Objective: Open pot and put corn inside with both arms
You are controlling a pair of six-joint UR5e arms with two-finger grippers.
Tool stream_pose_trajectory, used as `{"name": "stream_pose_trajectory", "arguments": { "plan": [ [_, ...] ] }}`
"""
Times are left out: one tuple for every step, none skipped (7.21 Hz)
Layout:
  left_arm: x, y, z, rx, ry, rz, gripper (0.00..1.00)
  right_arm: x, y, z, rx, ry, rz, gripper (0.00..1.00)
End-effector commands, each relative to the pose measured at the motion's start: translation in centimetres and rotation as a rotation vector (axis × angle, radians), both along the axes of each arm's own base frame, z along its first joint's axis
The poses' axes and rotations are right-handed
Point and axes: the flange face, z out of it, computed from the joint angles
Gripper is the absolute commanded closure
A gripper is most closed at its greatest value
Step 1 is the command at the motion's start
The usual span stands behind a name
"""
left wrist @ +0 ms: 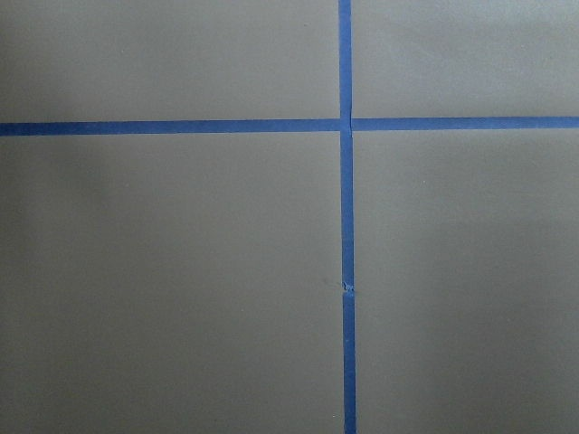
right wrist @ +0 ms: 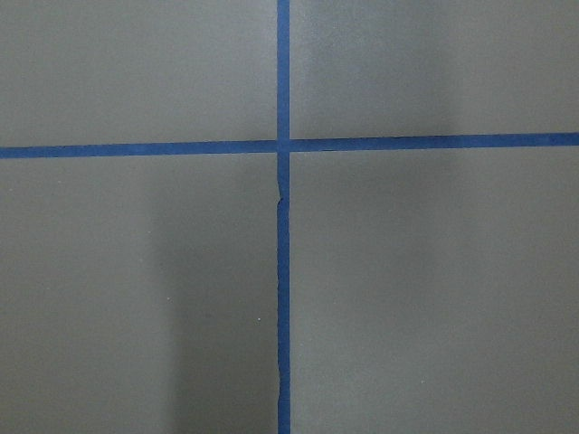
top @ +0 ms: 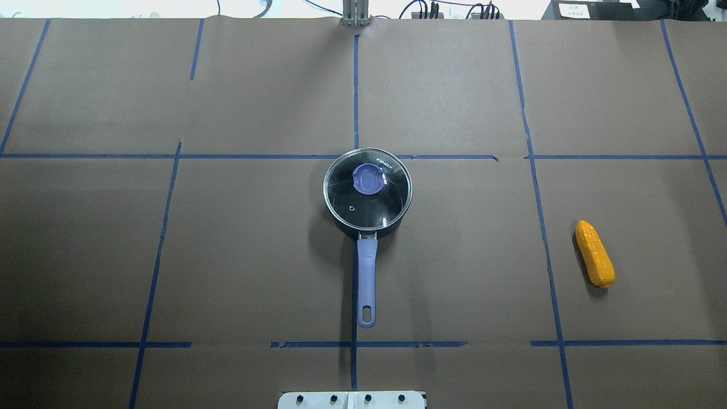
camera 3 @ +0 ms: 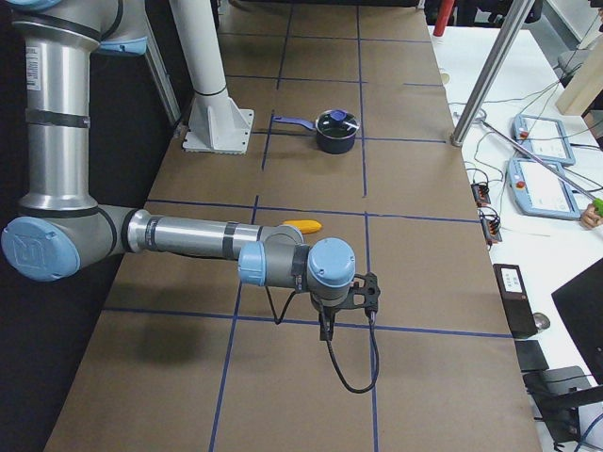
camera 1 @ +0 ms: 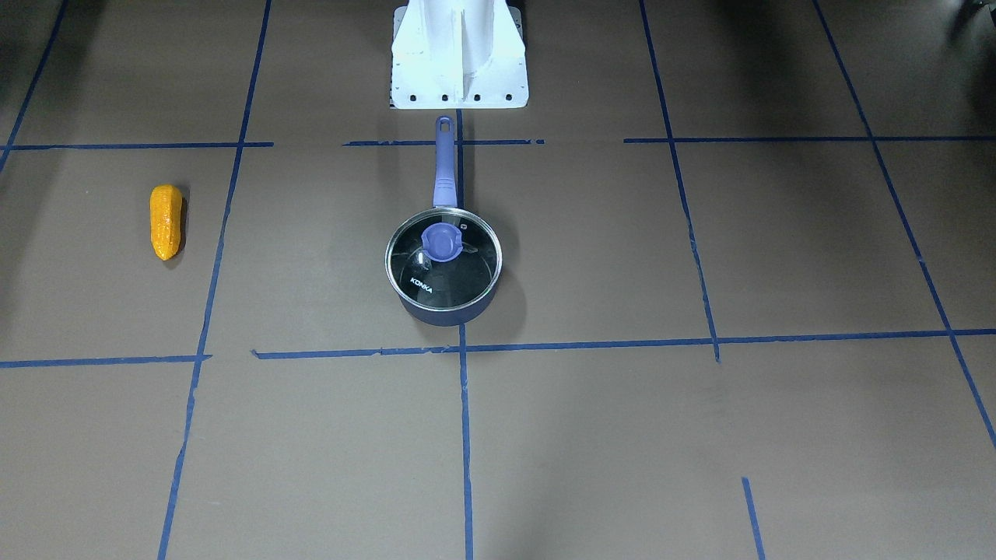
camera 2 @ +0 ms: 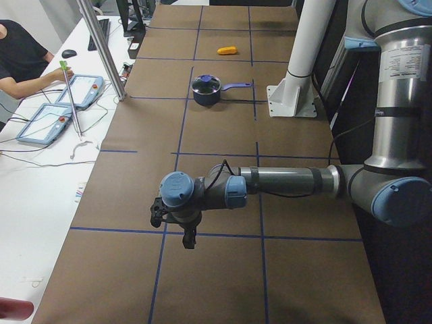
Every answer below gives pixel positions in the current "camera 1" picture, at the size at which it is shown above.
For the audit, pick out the glass pot lid blue knob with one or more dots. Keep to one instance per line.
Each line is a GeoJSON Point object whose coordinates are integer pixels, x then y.
{"type": "Point", "coordinates": [444, 260]}

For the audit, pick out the orange toy corn cob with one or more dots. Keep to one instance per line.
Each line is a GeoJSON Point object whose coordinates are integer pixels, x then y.
{"type": "Point", "coordinates": [166, 211]}

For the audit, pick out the dark blue saucepan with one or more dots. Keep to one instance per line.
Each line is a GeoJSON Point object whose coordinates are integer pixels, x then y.
{"type": "Point", "coordinates": [445, 194]}

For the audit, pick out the white camera post base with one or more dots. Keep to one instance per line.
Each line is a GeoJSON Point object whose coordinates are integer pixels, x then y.
{"type": "Point", "coordinates": [467, 55]}

